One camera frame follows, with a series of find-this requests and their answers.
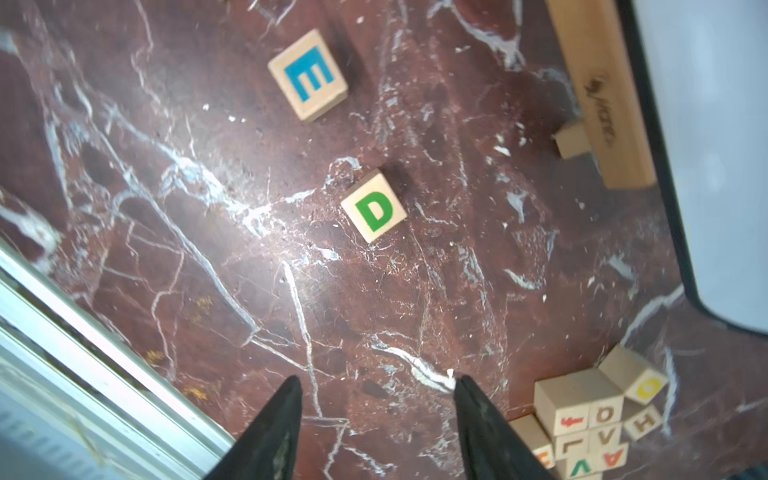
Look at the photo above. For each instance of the aluminium front rail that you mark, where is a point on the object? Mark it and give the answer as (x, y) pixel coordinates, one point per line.
(78, 404)

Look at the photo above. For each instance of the pile of wooden letter blocks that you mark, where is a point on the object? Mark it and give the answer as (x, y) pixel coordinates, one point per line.
(584, 422)

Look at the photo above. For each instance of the wooden letter block E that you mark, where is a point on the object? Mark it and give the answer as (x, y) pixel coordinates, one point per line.
(309, 77)

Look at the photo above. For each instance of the wooden letter block D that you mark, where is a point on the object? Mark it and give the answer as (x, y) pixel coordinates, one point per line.
(373, 207)

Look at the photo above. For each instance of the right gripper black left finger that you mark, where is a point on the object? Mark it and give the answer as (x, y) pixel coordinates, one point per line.
(268, 447)

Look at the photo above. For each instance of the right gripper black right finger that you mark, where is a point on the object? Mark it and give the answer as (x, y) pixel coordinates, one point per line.
(490, 448)

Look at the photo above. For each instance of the wooden board easel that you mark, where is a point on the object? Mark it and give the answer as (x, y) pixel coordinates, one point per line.
(611, 126)

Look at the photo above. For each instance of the white dry-erase board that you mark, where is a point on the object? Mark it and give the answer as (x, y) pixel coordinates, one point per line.
(701, 73)

